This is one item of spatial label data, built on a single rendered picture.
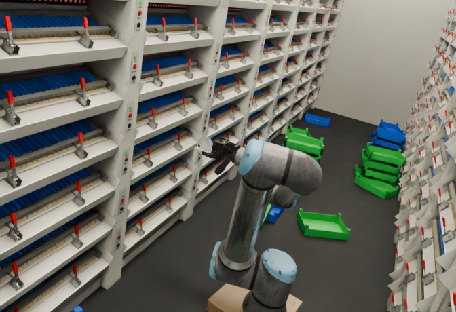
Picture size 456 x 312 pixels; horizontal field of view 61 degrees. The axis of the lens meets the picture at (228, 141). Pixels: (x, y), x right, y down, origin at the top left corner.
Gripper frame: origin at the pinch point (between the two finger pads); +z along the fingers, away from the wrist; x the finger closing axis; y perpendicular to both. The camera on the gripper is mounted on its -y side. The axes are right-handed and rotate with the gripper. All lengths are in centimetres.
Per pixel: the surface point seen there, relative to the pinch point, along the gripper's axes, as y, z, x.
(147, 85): 29.8, 17.8, 19.5
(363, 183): -65, -74, -174
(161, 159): -9.9, 17.7, 3.9
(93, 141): 12, 20, 48
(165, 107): 14.2, 21.7, -2.8
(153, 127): 9.7, 16.4, 14.9
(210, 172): -47, 23, -69
